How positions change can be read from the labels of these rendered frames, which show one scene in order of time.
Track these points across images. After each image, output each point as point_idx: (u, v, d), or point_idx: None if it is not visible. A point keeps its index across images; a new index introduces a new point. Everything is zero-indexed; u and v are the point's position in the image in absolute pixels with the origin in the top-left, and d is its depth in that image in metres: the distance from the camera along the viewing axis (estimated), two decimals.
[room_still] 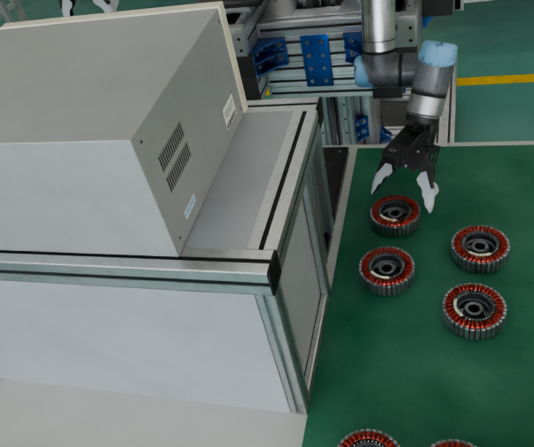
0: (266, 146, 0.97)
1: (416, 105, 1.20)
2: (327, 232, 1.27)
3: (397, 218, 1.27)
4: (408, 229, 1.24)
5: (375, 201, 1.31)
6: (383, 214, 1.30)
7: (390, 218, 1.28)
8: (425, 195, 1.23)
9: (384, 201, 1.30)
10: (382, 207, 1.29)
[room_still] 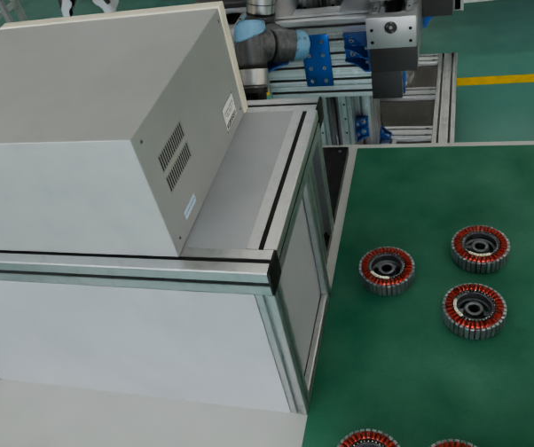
0: (266, 146, 0.97)
1: (246, 79, 1.34)
2: (327, 232, 1.27)
3: None
4: None
5: None
6: None
7: None
8: None
9: None
10: None
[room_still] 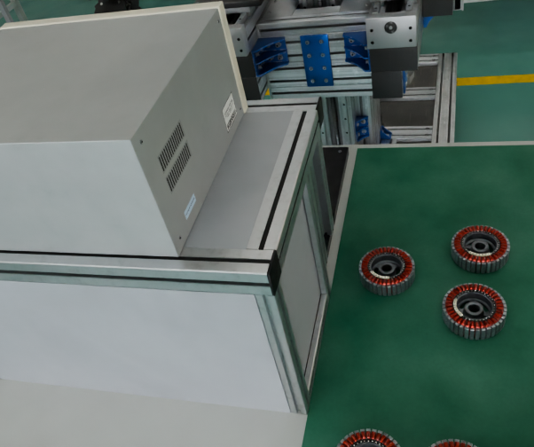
0: (266, 146, 0.97)
1: None
2: (327, 232, 1.27)
3: None
4: None
5: None
6: None
7: None
8: None
9: None
10: None
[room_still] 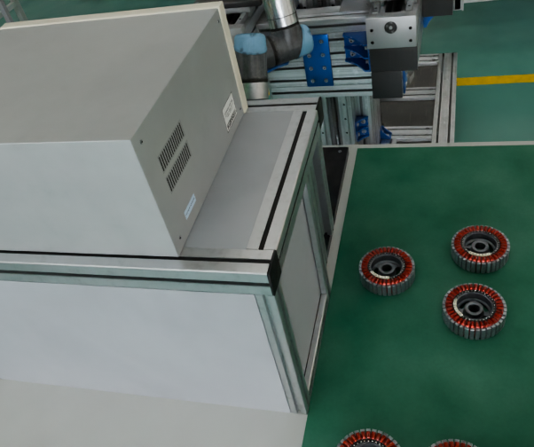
0: (266, 146, 0.97)
1: None
2: (327, 232, 1.27)
3: None
4: None
5: None
6: None
7: None
8: None
9: None
10: None
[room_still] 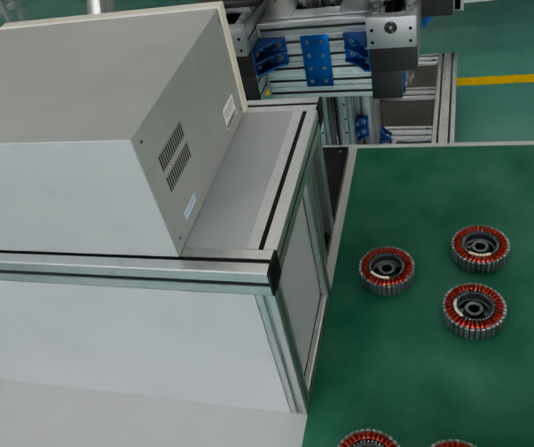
0: (266, 146, 0.97)
1: None
2: (327, 232, 1.27)
3: None
4: None
5: None
6: None
7: None
8: None
9: None
10: None
